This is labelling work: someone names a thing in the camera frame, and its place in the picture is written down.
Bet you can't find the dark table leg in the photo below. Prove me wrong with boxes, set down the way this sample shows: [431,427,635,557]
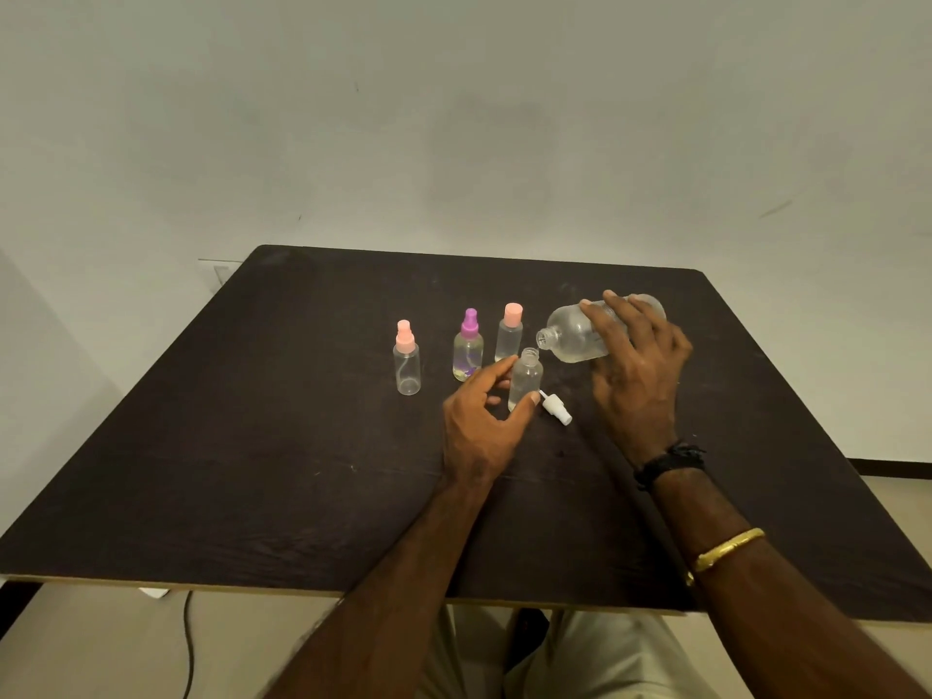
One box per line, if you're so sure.
[0,580,46,637]

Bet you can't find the white wall outlet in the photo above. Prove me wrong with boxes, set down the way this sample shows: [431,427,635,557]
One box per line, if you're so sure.
[197,258,246,293]

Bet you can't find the small clear bottle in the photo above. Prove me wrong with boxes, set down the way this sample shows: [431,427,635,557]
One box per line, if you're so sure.
[507,347,545,414]

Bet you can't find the person's right forearm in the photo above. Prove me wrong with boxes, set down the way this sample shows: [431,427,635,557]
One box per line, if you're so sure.
[636,458,932,699]

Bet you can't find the white spray pump cap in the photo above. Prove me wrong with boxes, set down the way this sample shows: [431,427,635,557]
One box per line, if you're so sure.
[538,390,574,428]

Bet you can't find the gold bangle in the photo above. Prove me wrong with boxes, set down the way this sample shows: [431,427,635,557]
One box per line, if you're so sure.
[685,527,767,587]

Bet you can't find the clear bottle pink flat cap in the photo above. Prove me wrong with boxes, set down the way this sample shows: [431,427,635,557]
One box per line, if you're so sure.
[494,302,525,364]

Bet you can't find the person's left hand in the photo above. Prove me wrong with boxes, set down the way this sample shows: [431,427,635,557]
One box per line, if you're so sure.
[442,355,544,490]

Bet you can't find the clear bottle pink spray pump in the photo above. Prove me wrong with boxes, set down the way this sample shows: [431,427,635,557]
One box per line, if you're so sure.
[392,319,422,397]

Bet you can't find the light beige trousers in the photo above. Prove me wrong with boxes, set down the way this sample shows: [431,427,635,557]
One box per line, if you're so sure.
[418,606,731,699]

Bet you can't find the person's left forearm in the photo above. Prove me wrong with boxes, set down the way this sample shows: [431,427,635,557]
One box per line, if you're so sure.
[266,476,512,699]

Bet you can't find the person's right hand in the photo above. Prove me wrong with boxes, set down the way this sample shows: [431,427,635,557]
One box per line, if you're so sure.
[580,290,694,471]

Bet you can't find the clear bottle purple spray pump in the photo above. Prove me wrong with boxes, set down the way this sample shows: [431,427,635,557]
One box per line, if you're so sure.
[452,307,486,382]

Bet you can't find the black cable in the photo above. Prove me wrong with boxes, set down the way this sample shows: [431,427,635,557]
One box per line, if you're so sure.
[181,590,198,699]

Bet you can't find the black thread wristband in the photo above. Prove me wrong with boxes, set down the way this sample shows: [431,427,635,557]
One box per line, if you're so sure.
[633,441,707,492]

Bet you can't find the large clear plastic bottle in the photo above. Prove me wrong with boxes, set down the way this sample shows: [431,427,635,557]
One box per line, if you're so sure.
[536,293,668,365]

